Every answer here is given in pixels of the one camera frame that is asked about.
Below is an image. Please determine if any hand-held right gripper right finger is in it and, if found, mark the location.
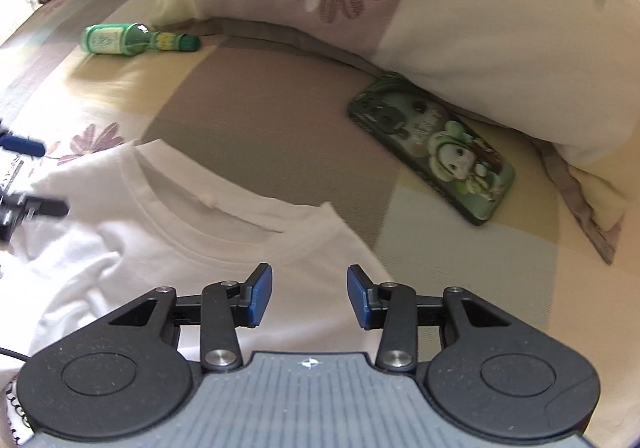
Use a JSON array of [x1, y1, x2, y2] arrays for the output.
[[347, 264, 513, 374]]

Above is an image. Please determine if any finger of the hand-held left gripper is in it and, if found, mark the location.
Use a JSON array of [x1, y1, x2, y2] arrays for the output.
[[0, 195, 70, 243], [0, 132, 45, 159]]

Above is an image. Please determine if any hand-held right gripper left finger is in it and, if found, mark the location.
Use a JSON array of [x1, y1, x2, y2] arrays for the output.
[[107, 263, 274, 374]]

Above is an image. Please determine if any white printed t-shirt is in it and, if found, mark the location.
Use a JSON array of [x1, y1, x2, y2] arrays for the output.
[[0, 139, 396, 448]]

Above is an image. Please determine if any green glass bottle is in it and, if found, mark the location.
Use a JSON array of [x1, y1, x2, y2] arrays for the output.
[[81, 22, 202, 57]]

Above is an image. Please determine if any phone with green case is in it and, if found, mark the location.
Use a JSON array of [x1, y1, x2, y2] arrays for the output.
[[347, 72, 516, 227]]

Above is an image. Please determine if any floral patchwork pillow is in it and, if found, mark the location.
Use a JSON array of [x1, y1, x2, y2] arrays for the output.
[[149, 0, 640, 265]]

